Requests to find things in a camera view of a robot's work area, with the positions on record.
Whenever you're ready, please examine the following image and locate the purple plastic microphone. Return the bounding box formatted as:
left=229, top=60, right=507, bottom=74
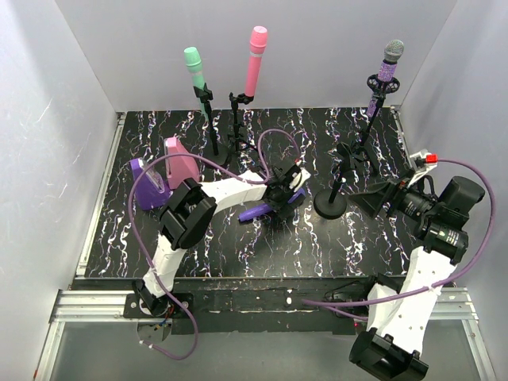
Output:
left=238, top=188, right=306, bottom=223

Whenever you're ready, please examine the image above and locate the round base stand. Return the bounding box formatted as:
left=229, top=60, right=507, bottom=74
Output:
left=194, top=83, right=229, bottom=167
left=314, top=142, right=363, bottom=220

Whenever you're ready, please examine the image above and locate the tripod stand with clip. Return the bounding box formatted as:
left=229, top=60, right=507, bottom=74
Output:
left=227, top=92, right=257, bottom=155

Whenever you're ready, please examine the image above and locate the tripod stand with shock mount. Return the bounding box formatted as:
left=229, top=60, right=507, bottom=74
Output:
left=337, top=70, right=400, bottom=167

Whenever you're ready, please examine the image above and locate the purple glitter microphone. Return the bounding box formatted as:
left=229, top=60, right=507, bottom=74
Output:
left=366, top=40, right=404, bottom=119

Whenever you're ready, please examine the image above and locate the pink plastic microphone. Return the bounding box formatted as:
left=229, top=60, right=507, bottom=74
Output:
left=244, top=25, right=268, bottom=98

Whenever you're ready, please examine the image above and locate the teal plastic microphone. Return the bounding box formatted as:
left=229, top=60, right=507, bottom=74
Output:
left=183, top=46, right=213, bottom=121

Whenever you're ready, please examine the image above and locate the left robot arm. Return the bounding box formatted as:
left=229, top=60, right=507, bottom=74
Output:
left=133, top=164, right=310, bottom=318

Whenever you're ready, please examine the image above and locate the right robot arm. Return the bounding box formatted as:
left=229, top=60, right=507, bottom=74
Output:
left=349, top=175, right=485, bottom=380

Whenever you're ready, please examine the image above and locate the pink metronome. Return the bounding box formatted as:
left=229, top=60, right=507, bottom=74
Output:
left=164, top=137, right=199, bottom=191

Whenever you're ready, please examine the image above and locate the purple metronome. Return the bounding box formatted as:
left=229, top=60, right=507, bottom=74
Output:
left=135, top=167, right=171, bottom=211

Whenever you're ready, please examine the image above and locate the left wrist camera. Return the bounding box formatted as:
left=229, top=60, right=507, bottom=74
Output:
left=289, top=167, right=310, bottom=193

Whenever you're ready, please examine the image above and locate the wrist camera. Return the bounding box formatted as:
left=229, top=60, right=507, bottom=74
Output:
left=409, top=149, right=438, bottom=187
left=289, top=167, right=310, bottom=193

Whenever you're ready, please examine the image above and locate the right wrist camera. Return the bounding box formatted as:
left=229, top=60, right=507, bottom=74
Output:
left=409, top=149, right=438, bottom=187

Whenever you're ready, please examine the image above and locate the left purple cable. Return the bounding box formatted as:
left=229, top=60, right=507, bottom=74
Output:
left=129, top=129, right=301, bottom=360

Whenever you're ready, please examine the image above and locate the purple cable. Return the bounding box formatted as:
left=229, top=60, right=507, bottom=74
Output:
left=129, top=129, right=301, bottom=360
left=303, top=158, right=497, bottom=309

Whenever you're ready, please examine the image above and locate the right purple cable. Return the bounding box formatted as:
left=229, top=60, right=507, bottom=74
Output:
left=303, top=158, right=497, bottom=309

